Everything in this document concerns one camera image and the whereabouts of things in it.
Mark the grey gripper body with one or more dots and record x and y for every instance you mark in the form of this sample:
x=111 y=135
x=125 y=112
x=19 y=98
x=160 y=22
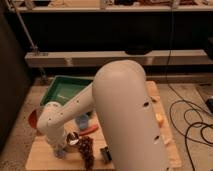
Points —
x=61 y=147

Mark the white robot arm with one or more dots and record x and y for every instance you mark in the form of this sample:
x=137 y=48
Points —
x=119 y=96

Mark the blue plastic cup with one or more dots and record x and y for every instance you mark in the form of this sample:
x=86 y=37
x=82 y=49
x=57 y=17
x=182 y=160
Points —
x=82 y=121

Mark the red carrot toy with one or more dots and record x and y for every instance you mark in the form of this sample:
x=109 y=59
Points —
x=89 y=130

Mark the red bowl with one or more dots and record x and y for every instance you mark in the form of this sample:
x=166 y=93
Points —
x=34 y=116

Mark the small metal can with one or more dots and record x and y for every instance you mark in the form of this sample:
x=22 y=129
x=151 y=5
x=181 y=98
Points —
x=106 y=154

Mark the green plastic tray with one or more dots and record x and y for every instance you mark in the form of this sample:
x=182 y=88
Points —
x=63 y=88

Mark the metal diagonal pole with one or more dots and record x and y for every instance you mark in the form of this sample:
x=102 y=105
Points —
x=33 y=46

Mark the white metal shelf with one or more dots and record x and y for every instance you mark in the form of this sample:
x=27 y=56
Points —
x=99 y=58

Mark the yellow food toy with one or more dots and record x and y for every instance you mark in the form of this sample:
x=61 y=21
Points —
x=160 y=119

